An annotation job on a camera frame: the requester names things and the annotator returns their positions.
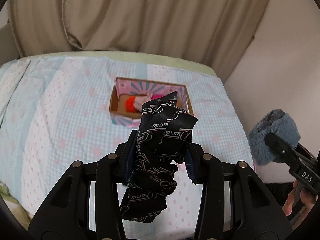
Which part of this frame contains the blue-grey fluffy cloth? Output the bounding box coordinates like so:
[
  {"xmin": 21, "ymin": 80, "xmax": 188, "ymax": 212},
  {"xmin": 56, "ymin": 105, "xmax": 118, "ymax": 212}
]
[{"xmin": 248, "ymin": 109, "xmax": 300, "ymax": 166}]

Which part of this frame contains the black printed scarf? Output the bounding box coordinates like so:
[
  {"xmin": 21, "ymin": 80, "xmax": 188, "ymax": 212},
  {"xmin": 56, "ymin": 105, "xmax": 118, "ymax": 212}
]
[{"xmin": 120, "ymin": 91, "xmax": 197, "ymax": 223}]

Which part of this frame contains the magenta soft item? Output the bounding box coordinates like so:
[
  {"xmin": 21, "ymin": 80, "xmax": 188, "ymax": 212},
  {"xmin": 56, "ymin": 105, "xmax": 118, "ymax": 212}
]
[{"xmin": 151, "ymin": 94, "xmax": 164, "ymax": 100}]

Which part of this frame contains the person's right hand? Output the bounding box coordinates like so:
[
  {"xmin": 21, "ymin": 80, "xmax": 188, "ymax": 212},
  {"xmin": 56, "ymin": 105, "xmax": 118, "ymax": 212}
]
[{"xmin": 281, "ymin": 179, "xmax": 318, "ymax": 217}]

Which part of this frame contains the green mattress sheet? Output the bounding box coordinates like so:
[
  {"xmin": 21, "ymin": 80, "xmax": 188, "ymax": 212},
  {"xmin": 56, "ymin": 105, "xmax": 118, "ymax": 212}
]
[{"xmin": 1, "ymin": 52, "xmax": 214, "ymax": 212}]

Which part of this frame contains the checkered floral bed cover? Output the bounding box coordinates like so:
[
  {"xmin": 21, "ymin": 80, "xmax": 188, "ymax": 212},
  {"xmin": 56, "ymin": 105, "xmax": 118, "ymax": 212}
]
[{"xmin": 1, "ymin": 55, "xmax": 253, "ymax": 228}]

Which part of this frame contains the orange fluffy pompom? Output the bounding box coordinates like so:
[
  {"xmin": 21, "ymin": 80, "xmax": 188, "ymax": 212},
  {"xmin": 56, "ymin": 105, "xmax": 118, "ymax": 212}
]
[{"xmin": 125, "ymin": 95, "xmax": 139, "ymax": 113}]

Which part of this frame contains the pink teal cardboard box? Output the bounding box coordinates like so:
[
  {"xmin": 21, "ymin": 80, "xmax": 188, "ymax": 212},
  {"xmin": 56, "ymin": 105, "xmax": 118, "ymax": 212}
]
[{"xmin": 108, "ymin": 77, "xmax": 194, "ymax": 129}]

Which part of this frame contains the pink fabric mask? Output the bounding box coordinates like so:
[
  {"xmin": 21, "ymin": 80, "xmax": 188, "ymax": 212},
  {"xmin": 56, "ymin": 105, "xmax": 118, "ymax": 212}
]
[{"xmin": 133, "ymin": 93, "xmax": 153, "ymax": 112}]

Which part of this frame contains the beige curtain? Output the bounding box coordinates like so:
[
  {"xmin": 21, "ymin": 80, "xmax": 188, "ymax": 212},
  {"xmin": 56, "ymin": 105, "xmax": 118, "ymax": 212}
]
[{"xmin": 8, "ymin": 0, "xmax": 269, "ymax": 81}]

